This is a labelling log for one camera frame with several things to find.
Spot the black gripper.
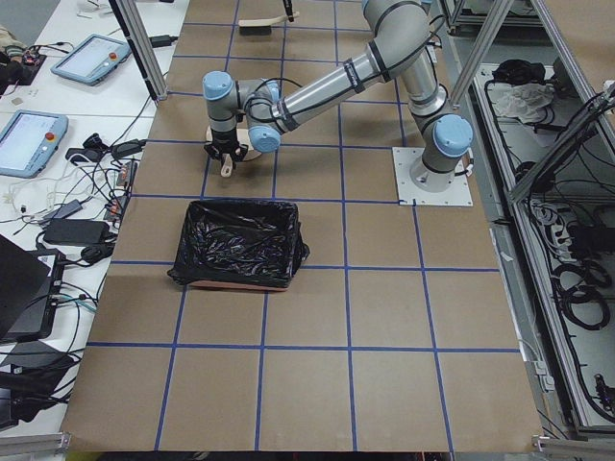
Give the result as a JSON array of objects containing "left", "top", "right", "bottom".
[{"left": 204, "top": 129, "right": 248, "bottom": 161}]

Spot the white plastic dustpan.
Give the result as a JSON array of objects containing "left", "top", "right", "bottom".
[{"left": 205, "top": 127, "right": 261, "bottom": 178}]

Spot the white hand brush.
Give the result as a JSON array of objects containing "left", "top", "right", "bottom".
[{"left": 238, "top": 12, "right": 300, "bottom": 36}]

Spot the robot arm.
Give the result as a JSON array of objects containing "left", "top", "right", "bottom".
[{"left": 203, "top": 1, "right": 474, "bottom": 175}]

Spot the bin with black bag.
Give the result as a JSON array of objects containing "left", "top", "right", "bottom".
[{"left": 167, "top": 199, "right": 310, "bottom": 291}]

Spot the upper teach pendant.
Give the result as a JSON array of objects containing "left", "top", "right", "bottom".
[{"left": 51, "top": 34, "right": 132, "bottom": 85}]

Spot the teach pendant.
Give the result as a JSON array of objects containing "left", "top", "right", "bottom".
[
  {"left": 51, "top": 34, "right": 132, "bottom": 85},
  {"left": 1, "top": 109, "right": 68, "bottom": 179}
]

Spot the black power brick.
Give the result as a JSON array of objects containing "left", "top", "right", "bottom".
[{"left": 43, "top": 219, "right": 111, "bottom": 246}]

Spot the lower teach pendant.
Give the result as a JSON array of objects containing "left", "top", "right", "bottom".
[{"left": 1, "top": 109, "right": 68, "bottom": 179}]

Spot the black laptop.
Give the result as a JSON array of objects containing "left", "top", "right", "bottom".
[{"left": 1, "top": 237, "right": 65, "bottom": 344}]

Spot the crumpled white cloth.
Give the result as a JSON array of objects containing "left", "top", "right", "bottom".
[{"left": 494, "top": 84, "right": 555, "bottom": 124}]

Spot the aluminium frame post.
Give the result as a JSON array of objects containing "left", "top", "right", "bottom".
[{"left": 109, "top": 0, "right": 167, "bottom": 102}]

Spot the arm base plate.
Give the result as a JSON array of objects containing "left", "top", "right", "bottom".
[{"left": 392, "top": 147, "right": 473, "bottom": 207}]

